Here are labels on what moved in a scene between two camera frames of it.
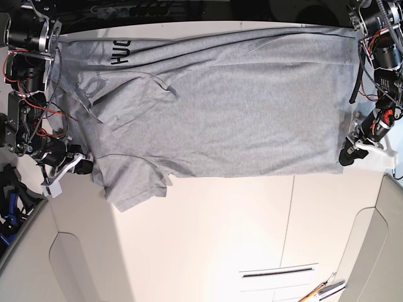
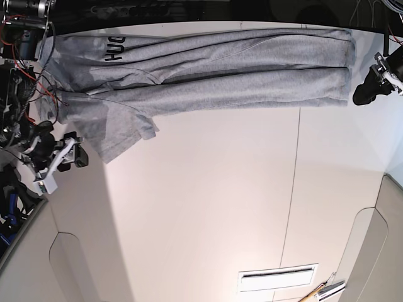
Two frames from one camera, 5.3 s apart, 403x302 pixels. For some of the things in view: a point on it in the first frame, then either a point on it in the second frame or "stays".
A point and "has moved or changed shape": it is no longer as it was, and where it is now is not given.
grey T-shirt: (143, 107) has moved or changed shape
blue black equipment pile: (17, 203) stays
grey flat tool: (330, 287) stays
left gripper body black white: (356, 140) to (383, 73)
